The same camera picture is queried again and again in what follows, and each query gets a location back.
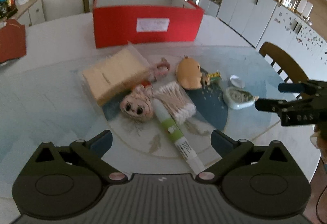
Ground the blonde doll head plush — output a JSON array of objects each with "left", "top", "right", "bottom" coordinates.
[{"left": 120, "top": 81, "right": 154, "bottom": 122}]

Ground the wooden chair right side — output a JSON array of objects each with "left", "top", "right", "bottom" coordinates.
[{"left": 259, "top": 42, "right": 309, "bottom": 84}]

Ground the white sideboard cabinet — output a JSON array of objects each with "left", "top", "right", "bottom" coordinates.
[{"left": 11, "top": 0, "right": 45, "bottom": 27}]

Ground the beige packet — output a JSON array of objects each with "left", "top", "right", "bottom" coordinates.
[{"left": 83, "top": 45, "right": 151, "bottom": 106}]

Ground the red paper bag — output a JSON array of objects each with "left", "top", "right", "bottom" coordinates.
[{"left": 0, "top": 19, "right": 27, "bottom": 63}]

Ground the green white glue tube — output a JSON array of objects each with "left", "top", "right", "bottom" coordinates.
[{"left": 152, "top": 98, "right": 205, "bottom": 175}]

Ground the white small lid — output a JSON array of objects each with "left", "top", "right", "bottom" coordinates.
[{"left": 230, "top": 75, "right": 245, "bottom": 88}]

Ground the orange plush toy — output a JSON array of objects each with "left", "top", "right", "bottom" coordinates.
[{"left": 176, "top": 56, "right": 202, "bottom": 90}]

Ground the white wall cabinet unit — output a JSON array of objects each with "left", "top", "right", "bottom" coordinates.
[{"left": 196, "top": 0, "right": 326, "bottom": 67}]

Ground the pink tube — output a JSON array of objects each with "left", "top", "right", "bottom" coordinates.
[{"left": 149, "top": 58, "right": 170, "bottom": 82}]

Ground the small green yellow item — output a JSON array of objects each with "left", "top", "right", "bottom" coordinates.
[{"left": 201, "top": 69, "right": 221, "bottom": 86}]

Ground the red cardboard box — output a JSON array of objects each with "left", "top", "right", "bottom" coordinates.
[{"left": 93, "top": 0, "right": 204, "bottom": 49}]

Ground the bag of cotton swabs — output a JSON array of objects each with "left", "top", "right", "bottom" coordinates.
[{"left": 154, "top": 81, "right": 196, "bottom": 124}]

